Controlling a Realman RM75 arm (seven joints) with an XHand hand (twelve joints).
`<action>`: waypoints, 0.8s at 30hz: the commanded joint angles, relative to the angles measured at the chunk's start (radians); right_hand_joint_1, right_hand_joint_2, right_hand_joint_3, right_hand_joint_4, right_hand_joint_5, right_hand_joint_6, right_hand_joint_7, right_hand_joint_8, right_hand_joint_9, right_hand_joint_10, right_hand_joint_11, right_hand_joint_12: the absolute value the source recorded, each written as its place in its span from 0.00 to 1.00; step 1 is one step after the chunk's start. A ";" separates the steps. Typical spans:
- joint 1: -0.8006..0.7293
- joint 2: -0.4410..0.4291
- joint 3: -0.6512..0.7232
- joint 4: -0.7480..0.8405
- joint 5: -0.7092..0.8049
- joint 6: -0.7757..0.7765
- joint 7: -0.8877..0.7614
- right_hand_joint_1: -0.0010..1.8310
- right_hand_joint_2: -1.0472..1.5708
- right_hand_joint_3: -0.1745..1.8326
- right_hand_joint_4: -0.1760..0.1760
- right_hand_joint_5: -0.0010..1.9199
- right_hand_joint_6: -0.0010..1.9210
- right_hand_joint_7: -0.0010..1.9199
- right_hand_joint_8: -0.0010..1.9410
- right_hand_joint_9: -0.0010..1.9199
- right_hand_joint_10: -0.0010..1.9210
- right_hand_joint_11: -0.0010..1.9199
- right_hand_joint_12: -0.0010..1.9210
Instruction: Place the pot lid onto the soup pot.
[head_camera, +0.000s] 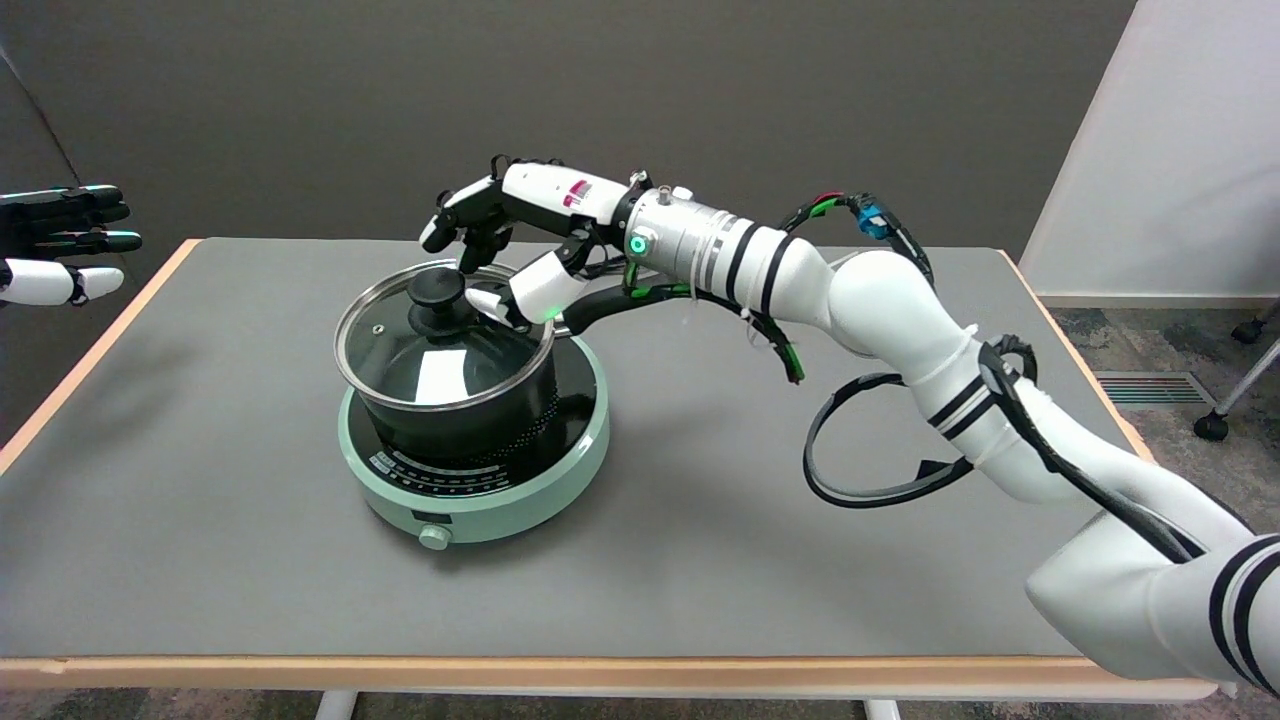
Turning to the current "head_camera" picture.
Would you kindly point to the floor air vent grille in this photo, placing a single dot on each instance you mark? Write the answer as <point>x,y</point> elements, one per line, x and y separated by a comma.
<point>1145,388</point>

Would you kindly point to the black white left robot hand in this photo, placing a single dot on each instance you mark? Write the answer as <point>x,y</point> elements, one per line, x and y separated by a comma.
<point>45,282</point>

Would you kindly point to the chair leg with black caster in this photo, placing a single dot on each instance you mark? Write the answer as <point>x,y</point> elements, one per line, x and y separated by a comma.
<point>1246,330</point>
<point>1212,427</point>

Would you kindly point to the glass pot lid black knob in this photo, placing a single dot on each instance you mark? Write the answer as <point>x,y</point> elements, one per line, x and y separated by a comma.
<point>400,360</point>

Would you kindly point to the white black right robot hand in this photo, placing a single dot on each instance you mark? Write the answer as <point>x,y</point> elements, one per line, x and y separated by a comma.
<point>550,190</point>

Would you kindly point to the green round induction cooker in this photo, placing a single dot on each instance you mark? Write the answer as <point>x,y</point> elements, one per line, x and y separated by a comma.
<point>520,510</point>

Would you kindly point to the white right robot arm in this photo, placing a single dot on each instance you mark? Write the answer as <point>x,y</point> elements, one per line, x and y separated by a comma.
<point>890,300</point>

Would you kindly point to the white table leg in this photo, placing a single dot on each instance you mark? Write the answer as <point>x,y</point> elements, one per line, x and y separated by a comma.
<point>335,706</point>
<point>882,711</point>

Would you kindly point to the gray table mat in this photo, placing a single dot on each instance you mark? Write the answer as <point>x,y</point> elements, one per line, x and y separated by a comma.
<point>700,520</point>

